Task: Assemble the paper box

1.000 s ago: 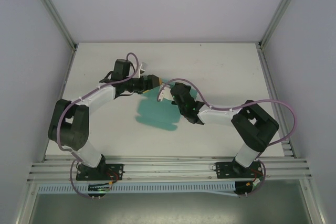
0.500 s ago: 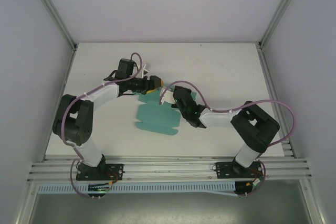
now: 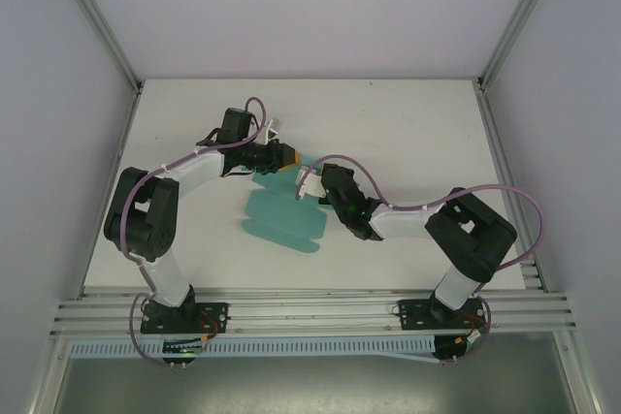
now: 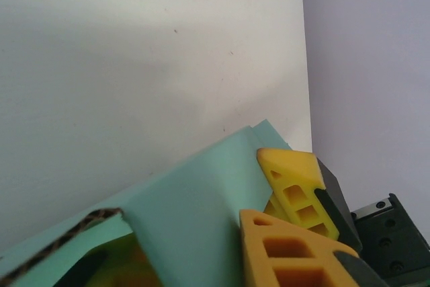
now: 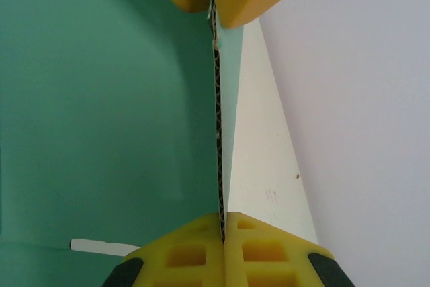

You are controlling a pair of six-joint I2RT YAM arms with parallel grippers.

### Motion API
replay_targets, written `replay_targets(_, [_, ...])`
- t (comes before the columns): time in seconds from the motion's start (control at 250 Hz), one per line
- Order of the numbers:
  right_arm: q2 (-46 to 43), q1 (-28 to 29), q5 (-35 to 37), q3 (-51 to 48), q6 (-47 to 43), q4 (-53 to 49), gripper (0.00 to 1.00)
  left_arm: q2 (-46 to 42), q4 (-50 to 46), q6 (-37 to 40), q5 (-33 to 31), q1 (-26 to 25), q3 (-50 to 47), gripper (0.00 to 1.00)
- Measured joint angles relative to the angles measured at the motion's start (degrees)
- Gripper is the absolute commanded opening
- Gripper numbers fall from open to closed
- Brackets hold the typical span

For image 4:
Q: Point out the teal cardboard paper box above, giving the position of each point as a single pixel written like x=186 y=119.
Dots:
x=188 y=199

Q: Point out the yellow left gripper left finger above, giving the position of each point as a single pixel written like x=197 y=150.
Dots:
x=127 y=267

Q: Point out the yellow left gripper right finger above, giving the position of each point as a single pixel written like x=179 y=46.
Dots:
x=292 y=267

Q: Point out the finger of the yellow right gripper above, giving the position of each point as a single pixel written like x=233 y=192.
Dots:
x=273 y=209
x=295 y=169

